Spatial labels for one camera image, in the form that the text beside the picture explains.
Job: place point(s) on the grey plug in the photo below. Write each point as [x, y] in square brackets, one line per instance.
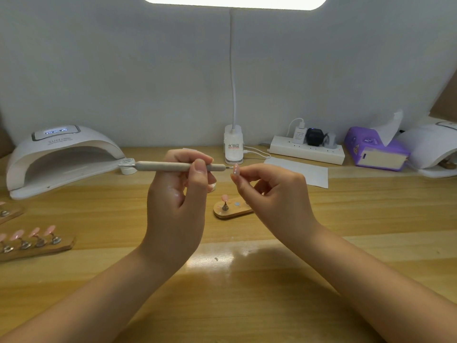
[331, 140]

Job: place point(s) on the grey dotting pen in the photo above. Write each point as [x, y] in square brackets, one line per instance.
[161, 166]

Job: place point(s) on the person's right hand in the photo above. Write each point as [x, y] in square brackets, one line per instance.
[282, 203]

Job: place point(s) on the white nail lamp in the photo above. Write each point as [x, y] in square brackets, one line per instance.
[61, 151]
[433, 146]

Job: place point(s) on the wooden stands with pink nails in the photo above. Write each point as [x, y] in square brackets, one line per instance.
[34, 240]

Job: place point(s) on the black plug adapter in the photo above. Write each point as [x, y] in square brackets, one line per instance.
[315, 136]

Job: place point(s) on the white paper sheet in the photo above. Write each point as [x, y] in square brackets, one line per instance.
[314, 175]

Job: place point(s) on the brown wooden board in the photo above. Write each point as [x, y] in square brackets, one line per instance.
[446, 96]

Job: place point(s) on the small closed white jar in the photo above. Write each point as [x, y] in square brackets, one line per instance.
[128, 168]

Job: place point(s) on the brown cardboard box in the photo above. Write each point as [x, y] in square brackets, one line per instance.
[6, 141]

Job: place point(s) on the person's left hand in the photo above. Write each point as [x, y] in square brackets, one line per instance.
[175, 214]

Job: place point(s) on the wooden nail holder strip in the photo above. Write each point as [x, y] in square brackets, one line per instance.
[230, 211]

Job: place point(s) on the white charger plug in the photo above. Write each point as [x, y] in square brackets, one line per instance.
[300, 133]

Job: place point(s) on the white tissue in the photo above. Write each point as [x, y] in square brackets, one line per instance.
[390, 127]

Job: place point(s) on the person's right forearm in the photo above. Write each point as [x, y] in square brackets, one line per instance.
[385, 293]

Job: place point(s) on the purple tissue box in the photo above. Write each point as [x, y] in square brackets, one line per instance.
[364, 150]

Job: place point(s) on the person's left forearm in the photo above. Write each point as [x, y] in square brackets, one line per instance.
[71, 305]

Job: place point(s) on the white desk lamp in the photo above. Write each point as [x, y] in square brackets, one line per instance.
[233, 143]

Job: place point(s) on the white power strip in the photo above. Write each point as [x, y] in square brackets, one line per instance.
[307, 149]

